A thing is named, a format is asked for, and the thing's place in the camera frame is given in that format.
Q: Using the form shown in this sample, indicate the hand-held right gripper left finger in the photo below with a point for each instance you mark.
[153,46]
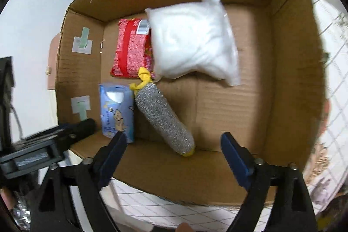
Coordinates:
[113,151]

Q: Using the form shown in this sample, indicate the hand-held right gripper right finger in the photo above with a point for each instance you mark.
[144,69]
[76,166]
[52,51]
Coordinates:
[237,160]

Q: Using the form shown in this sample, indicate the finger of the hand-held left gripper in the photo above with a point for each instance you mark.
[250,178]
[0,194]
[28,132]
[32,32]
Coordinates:
[78,131]

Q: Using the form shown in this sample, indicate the blue tissue packet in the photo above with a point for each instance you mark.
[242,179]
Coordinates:
[117,112]

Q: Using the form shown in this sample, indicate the silver mesh scrubber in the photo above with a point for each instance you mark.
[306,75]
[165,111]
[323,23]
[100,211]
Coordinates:
[163,116]

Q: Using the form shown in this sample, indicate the brown cardboard box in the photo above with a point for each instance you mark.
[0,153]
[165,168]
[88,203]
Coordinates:
[190,79]

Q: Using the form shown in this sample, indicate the red snack packet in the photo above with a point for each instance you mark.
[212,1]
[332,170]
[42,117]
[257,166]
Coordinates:
[132,48]

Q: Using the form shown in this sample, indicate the white plastic bag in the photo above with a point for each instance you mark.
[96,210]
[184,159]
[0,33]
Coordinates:
[194,39]

